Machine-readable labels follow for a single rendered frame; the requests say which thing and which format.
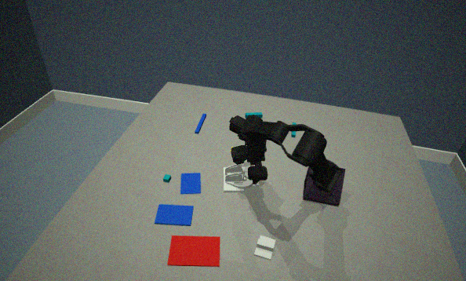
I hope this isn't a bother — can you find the blue flat rectangular plate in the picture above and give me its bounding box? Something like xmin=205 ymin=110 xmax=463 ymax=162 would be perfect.
xmin=155 ymin=204 xmax=194 ymax=226

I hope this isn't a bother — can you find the red flat rectangular plate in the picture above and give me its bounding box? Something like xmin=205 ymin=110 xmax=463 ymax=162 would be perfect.
xmin=167 ymin=235 xmax=220 ymax=267

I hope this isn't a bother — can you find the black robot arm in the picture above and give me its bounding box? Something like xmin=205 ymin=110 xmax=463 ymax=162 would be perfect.
xmin=229 ymin=115 xmax=343 ymax=192

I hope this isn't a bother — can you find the blue flat bar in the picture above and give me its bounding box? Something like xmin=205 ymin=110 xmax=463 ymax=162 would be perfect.
xmin=195 ymin=113 xmax=206 ymax=134

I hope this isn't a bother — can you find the blue flat square plate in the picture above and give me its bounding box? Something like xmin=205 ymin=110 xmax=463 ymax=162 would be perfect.
xmin=180 ymin=173 xmax=201 ymax=194

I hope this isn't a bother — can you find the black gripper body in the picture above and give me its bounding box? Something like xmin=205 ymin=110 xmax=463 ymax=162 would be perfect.
xmin=245 ymin=141 xmax=268 ymax=181

